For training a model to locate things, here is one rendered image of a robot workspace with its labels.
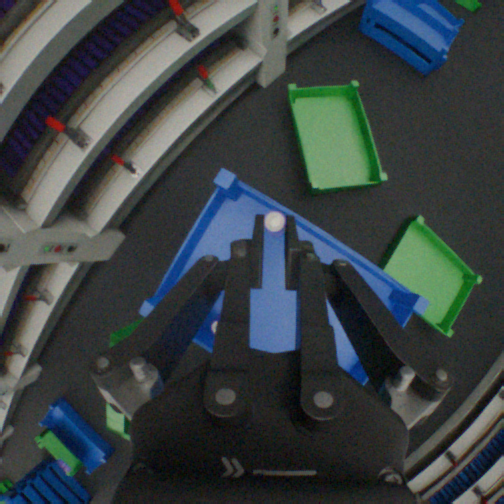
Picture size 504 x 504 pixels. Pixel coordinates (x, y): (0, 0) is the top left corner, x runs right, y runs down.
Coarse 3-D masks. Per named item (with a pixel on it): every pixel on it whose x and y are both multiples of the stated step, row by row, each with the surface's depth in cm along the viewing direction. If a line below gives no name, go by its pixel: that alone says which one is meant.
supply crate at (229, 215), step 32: (224, 192) 32; (256, 192) 31; (224, 224) 36; (192, 256) 37; (224, 256) 36; (320, 256) 35; (352, 256) 31; (160, 288) 32; (384, 288) 34; (256, 320) 36; (288, 320) 36; (352, 352) 35
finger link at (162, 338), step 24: (216, 264) 15; (192, 288) 12; (168, 312) 11; (192, 312) 12; (144, 336) 9; (168, 336) 10; (192, 336) 12; (96, 360) 8; (120, 360) 8; (168, 360) 10; (96, 384) 7
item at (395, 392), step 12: (408, 372) 7; (384, 384) 8; (396, 384) 7; (408, 384) 7; (384, 396) 8; (396, 396) 7; (408, 396) 7; (420, 396) 7; (396, 408) 7; (408, 408) 7; (420, 408) 6; (432, 408) 7; (408, 420) 6
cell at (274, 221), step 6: (270, 216) 21; (276, 216) 21; (282, 216) 21; (264, 222) 21; (270, 222) 21; (276, 222) 21; (282, 222) 21; (270, 228) 21; (276, 228) 21; (282, 228) 21; (270, 234) 26; (276, 234) 23; (282, 234) 27
